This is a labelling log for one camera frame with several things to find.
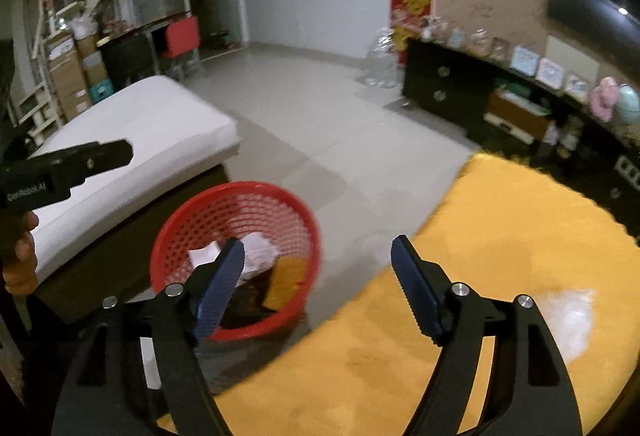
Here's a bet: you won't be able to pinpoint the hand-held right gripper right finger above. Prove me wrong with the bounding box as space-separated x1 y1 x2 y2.
391 234 586 436

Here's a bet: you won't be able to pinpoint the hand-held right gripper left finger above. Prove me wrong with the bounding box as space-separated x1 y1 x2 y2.
50 238 247 436

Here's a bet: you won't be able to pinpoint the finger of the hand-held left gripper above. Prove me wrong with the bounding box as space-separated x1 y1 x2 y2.
47 139 135 191

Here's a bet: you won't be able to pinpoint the yellow sponge cloth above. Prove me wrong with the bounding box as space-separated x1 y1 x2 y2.
263 257 307 312

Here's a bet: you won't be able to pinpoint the red plastic basket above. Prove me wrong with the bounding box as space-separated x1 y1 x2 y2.
150 181 324 343

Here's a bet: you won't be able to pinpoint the person's left hand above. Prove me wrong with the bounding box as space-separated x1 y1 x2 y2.
2 210 41 297

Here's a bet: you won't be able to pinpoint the white cushioned bench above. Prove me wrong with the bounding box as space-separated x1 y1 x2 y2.
27 75 241 317

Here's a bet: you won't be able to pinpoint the teal plastic crate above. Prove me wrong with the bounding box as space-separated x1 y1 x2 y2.
89 78 115 102

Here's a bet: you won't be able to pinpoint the stack of cardboard boxes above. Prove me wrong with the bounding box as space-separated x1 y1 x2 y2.
45 33 108 122

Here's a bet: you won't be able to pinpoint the yellow tablecloth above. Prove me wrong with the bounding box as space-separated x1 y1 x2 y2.
157 151 640 436

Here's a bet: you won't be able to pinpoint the black side table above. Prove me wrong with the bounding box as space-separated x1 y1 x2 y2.
97 23 171 87

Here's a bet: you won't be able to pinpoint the red chair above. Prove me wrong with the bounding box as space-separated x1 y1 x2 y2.
165 15 201 59

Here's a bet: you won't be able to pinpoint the white flat device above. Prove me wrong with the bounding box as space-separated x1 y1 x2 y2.
484 113 531 144

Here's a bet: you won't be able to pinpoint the brown cardboard box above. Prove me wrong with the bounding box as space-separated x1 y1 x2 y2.
487 91 551 139

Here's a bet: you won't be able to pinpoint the black television cabinet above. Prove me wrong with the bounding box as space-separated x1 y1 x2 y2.
401 37 640 237

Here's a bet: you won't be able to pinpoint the green white packages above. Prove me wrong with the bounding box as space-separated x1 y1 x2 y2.
495 83 548 114

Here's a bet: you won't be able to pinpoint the large clear water bottle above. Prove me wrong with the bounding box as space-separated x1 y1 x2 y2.
359 28 403 88

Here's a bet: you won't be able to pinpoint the white socket panel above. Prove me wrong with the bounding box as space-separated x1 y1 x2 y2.
615 156 640 192

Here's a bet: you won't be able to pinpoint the small plush toy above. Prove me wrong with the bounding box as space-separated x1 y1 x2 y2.
420 16 442 42

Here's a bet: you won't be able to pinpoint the pink plush toy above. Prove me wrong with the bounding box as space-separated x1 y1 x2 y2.
590 77 619 122

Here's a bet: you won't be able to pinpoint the white blank board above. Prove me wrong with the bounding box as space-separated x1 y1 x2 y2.
544 35 601 89

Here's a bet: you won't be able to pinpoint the pale blue globe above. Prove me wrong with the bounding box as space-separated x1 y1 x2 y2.
614 85 640 126

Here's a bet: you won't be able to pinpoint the light picture frame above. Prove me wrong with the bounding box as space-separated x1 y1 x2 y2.
564 72 591 99
510 45 540 76
536 57 566 89

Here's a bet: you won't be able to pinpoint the red yellow wall decoration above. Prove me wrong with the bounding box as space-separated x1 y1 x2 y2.
390 0 438 64

